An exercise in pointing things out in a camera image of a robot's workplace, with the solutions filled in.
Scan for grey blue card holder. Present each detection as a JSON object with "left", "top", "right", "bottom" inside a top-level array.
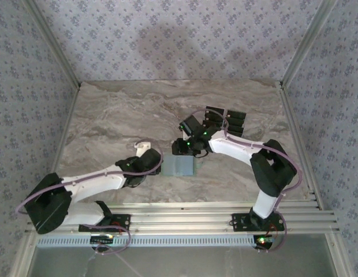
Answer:
[{"left": 161, "top": 154, "right": 203, "bottom": 178}]

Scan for aluminium front rails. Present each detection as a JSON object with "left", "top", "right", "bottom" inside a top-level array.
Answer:
[{"left": 24, "top": 200, "right": 341, "bottom": 235}]

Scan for controller circuit board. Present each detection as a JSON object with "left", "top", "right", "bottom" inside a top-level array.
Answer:
[
  {"left": 253, "top": 235, "right": 277, "bottom": 250},
  {"left": 90, "top": 235, "right": 115, "bottom": 245}
]

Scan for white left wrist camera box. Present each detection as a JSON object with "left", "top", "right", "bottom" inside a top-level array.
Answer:
[{"left": 134, "top": 140, "right": 153, "bottom": 156}]

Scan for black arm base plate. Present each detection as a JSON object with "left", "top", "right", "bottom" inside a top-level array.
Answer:
[
  {"left": 78, "top": 212, "right": 132, "bottom": 233},
  {"left": 231, "top": 212, "right": 285, "bottom": 233}
]

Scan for grey slotted cable duct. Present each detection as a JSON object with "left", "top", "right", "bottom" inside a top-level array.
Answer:
[{"left": 36, "top": 234, "right": 256, "bottom": 248}]

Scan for aluminium table side rail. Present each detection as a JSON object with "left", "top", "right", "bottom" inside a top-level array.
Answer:
[
  {"left": 275, "top": 80, "right": 324, "bottom": 210},
  {"left": 8, "top": 82, "right": 83, "bottom": 277}
]

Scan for aluminium frame post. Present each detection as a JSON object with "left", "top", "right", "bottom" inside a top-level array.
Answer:
[
  {"left": 281, "top": 0, "right": 340, "bottom": 86},
  {"left": 23, "top": 0, "right": 83, "bottom": 89}
]

